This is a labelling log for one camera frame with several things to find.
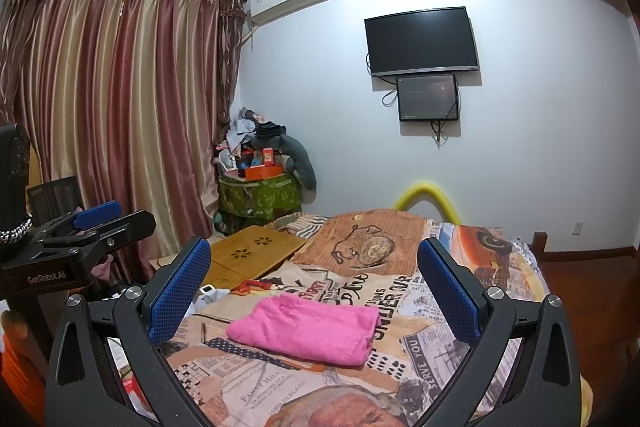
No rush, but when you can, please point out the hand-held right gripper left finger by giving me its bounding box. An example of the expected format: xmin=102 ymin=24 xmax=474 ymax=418
xmin=45 ymin=237 xmax=221 ymax=427

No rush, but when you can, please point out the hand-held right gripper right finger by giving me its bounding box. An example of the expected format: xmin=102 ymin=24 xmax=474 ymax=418
xmin=417 ymin=237 xmax=583 ymax=427

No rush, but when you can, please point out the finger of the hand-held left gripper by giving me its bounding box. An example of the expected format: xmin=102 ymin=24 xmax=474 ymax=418
xmin=40 ymin=209 xmax=157 ymax=265
xmin=32 ymin=201 xmax=122 ymax=240

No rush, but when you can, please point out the pink knit cardigan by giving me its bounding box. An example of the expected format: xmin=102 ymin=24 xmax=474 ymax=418
xmin=226 ymin=296 xmax=382 ymax=368

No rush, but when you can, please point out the pile of clothes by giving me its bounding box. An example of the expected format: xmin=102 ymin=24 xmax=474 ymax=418
xmin=217 ymin=107 xmax=288 ymax=168

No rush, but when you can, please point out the bamboo lap table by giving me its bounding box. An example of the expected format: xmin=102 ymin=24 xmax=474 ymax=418
xmin=202 ymin=226 xmax=308 ymax=290

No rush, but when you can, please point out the yellow foam tube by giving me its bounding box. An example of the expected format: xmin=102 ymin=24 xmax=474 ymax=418
xmin=392 ymin=179 xmax=461 ymax=224

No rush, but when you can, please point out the person's orange clothing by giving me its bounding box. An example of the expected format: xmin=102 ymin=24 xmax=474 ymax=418
xmin=0 ymin=342 xmax=27 ymax=392

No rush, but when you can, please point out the striped red beige curtain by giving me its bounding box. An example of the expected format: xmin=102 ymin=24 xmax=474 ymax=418
xmin=0 ymin=0 xmax=246 ymax=288

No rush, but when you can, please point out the green fabric storage box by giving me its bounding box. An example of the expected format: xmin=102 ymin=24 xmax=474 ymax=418
xmin=217 ymin=174 xmax=302 ymax=233

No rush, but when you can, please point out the striped pillow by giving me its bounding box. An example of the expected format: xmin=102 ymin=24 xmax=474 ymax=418
xmin=270 ymin=214 xmax=328 ymax=239

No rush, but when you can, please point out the newspaper print bed blanket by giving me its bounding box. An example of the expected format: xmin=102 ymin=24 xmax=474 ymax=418
xmin=107 ymin=207 xmax=551 ymax=427

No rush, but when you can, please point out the orange box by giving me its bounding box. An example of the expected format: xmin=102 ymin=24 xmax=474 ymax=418
xmin=244 ymin=164 xmax=283 ymax=181

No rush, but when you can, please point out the small black wall monitor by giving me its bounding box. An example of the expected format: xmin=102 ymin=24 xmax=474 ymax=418
xmin=396 ymin=74 xmax=461 ymax=122

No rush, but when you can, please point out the black wall television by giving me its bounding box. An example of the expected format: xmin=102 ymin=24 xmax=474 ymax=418
xmin=364 ymin=6 xmax=481 ymax=78

